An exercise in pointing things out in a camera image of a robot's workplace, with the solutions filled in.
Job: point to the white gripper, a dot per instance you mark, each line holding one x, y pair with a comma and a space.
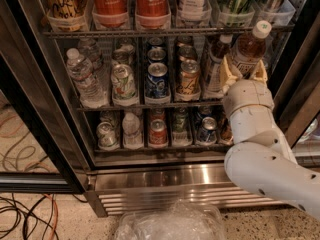
248, 96

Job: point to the amber tea bottle white cap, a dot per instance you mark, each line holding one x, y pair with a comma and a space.
250, 47

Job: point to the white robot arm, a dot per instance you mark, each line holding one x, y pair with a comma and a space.
261, 160

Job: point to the right glass fridge door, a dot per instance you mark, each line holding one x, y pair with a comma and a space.
295, 82

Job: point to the glass fridge door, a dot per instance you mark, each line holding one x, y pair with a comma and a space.
295, 82
37, 148

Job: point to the white label bottle top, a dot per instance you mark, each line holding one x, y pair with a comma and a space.
192, 10

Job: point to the small water bottle bottom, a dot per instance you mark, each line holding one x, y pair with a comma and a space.
132, 132

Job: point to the stainless steel fridge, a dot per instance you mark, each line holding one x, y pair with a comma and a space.
121, 180

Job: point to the front clear water bottle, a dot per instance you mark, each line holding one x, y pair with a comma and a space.
88, 85

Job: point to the clear water bottle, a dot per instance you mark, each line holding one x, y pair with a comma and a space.
90, 48
88, 85

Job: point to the rear clear water bottle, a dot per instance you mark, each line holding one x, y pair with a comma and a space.
90, 48

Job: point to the left glass fridge door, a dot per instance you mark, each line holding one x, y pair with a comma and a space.
37, 148

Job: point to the orange LaCroix can front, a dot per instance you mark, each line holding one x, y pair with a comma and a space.
188, 77

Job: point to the gold can bottom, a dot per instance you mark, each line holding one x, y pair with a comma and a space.
226, 136

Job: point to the green striped can top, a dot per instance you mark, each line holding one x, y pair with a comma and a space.
235, 13

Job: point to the blue can bottom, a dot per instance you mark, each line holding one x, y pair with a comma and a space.
206, 133

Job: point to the blue can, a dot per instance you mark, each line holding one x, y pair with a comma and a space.
157, 81
206, 133
157, 55

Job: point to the blue can middle front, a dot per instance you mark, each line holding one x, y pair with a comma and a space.
157, 81

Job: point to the red can bottom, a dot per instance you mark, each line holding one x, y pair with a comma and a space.
158, 133

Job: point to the right Coca-Cola can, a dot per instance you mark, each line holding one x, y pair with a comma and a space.
152, 12

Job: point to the coca-cola can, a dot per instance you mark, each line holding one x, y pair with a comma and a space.
152, 12
111, 13

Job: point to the green white can front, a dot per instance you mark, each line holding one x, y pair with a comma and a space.
123, 82

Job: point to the white green can bottom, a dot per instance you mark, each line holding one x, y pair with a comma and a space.
107, 137

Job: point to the left Coca-Cola can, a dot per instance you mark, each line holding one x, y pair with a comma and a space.
111, 13

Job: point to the clear plastic bag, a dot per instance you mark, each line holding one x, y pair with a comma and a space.
181, 221

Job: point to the yellow LaCroix can top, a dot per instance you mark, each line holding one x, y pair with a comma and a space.
66, 13

